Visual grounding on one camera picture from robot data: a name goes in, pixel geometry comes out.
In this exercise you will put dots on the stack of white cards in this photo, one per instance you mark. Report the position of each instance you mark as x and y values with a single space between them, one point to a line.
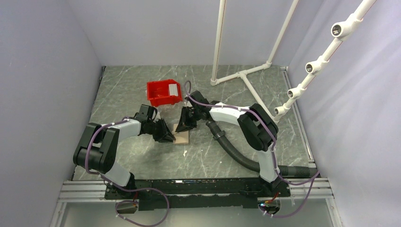
173 90

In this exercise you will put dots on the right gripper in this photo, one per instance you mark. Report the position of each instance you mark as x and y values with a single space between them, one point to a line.
184 124

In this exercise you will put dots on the tan leather card holder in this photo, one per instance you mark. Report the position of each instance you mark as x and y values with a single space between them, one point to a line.
180 137

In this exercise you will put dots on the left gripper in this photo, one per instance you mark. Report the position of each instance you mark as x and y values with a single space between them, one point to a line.
165 135

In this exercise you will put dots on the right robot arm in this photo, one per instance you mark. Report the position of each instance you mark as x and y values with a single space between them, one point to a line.
259 131

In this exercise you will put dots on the red plastic bin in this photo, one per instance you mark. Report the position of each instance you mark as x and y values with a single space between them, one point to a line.
157 93

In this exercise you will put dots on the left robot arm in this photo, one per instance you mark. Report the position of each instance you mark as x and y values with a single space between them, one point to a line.
97 147

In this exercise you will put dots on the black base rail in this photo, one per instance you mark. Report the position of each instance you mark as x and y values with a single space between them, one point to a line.
199 193

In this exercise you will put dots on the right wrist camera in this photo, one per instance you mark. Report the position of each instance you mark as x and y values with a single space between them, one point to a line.
196 97

